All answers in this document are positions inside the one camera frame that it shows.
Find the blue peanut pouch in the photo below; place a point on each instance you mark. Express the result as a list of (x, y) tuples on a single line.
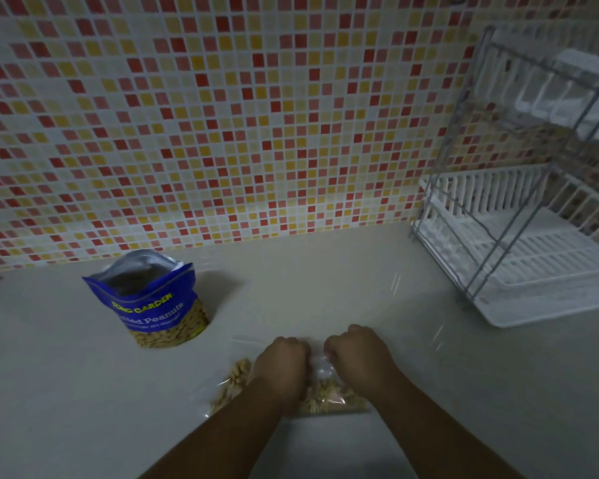
[(149, 304)]

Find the white dish drying rack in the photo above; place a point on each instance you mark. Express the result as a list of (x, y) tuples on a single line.
[(524, 194)]

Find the peanuts in clear bag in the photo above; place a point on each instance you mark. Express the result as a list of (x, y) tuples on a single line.
[(324, 394)]

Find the person's left fingers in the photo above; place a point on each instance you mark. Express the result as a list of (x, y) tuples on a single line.
[(297, 346)]

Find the person's left hand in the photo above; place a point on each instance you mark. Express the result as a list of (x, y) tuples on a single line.
[(277, 366)]

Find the person's left forearm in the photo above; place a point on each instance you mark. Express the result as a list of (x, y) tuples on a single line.
[(219, 433)]

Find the clear plastic zip bag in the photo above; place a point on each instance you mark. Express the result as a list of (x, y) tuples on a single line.
[(299, 389)]

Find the person's right fingers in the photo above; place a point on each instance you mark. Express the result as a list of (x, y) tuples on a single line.
[(335, 346)]

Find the person's right hand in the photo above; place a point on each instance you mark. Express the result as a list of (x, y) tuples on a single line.
[(362, 354)]

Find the person's right forearm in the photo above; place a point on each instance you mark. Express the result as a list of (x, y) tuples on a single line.
[(439, 429)]

